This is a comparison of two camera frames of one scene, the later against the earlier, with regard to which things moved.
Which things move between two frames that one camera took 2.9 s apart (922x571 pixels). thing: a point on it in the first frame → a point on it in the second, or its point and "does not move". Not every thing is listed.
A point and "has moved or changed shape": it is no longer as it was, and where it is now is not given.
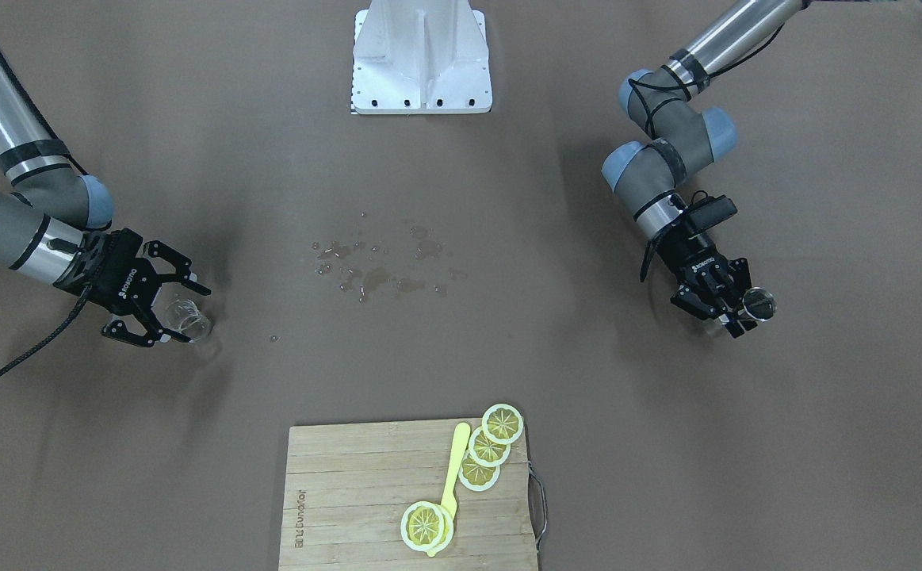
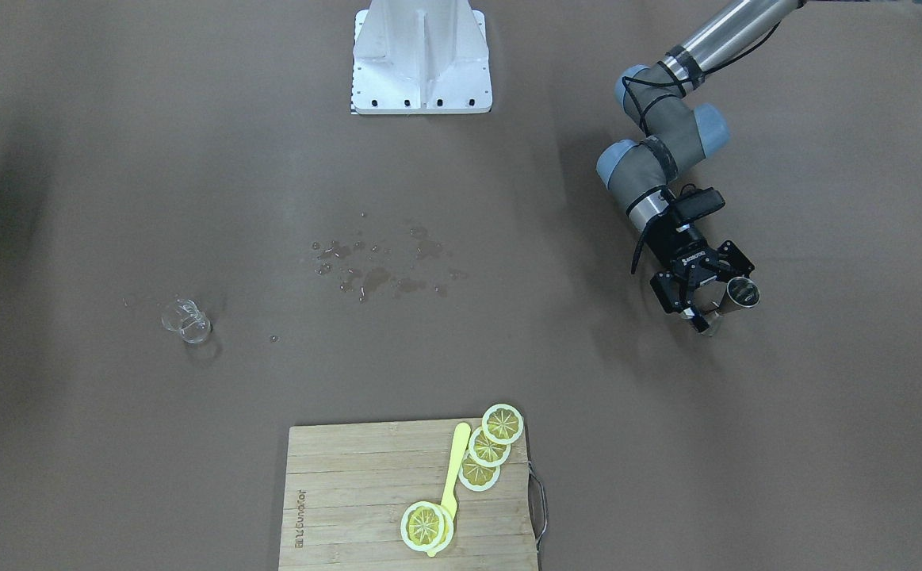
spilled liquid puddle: [405, 265] does not move
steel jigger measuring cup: [759, 304] has moved or changed shape
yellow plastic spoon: [454, 471] does not move
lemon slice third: [476, 476] does not move
